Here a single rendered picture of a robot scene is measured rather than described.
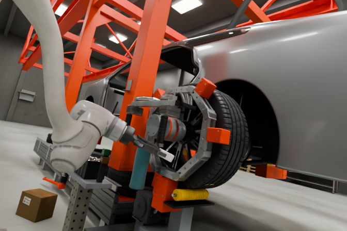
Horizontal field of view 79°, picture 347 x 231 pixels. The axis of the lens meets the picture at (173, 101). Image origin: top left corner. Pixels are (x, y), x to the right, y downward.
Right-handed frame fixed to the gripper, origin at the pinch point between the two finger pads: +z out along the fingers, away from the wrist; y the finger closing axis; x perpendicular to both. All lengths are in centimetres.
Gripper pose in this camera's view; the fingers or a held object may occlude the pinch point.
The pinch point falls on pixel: (165, 155)
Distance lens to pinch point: 92.9
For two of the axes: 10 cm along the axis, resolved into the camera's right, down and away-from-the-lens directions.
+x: -4.9, 8.7, -0.9
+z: 8.5, 5.0, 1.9
